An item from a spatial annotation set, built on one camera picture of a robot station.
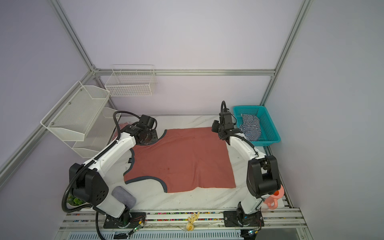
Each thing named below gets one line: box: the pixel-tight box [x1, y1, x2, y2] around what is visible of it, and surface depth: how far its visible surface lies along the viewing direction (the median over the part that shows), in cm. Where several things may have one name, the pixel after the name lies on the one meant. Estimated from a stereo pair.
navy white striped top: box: [239, 113, 262, 142], surface depth 116 cm
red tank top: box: [124, 127, 237, 193], surface depth 94 cm
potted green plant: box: [67, 195, 86, 206], surface depth 70 cm
